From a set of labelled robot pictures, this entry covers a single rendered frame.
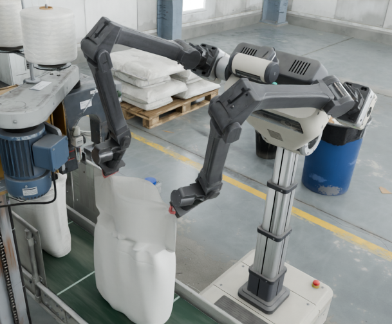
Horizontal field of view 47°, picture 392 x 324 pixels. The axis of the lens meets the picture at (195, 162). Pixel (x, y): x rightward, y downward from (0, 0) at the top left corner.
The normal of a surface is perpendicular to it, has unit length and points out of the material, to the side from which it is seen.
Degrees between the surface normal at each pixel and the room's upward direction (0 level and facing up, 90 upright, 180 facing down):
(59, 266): 0
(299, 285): 0
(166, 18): 90
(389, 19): 90
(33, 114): 90
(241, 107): 61
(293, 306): 0
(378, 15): 90
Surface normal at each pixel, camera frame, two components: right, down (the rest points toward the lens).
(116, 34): 0.65, 0.56
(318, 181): -0.61, 0.40
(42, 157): -0.29, 0.45
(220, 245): 0.05, -0.87
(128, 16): 0.76, 0.35
